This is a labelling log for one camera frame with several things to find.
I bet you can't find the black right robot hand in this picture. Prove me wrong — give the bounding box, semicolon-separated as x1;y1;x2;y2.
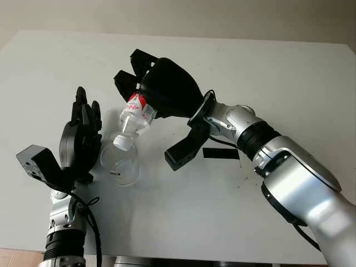
113;49;212;120

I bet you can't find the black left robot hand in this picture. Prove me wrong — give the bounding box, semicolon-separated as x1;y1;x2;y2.
58;86;103;183

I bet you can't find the clear plastic water bottle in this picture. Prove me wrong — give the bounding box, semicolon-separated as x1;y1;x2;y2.
112;93;158;152

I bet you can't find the clear glass cup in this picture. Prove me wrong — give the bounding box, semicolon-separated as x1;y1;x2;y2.
100;143;141;186

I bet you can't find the black tape rectangle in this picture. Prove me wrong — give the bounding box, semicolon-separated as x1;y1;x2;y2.
202;148;240;161

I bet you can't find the dark robot torso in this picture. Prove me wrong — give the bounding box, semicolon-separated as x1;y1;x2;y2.
113;255;279;267

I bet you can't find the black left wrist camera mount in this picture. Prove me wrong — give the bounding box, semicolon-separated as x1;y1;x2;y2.
16;144;73;192

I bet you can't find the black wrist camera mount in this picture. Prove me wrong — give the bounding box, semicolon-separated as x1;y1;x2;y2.
16;144;73;192
164;93;218;171

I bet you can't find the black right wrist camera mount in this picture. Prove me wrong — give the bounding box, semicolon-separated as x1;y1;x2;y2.
164;93;218;171

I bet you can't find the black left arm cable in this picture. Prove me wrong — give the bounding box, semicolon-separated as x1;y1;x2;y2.
71;191;102;267

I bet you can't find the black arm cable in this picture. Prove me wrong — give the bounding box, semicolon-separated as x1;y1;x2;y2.
71;191;102;267
205;88;323;253

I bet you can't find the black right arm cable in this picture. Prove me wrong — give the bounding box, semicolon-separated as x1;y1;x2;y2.
205;88;323;253

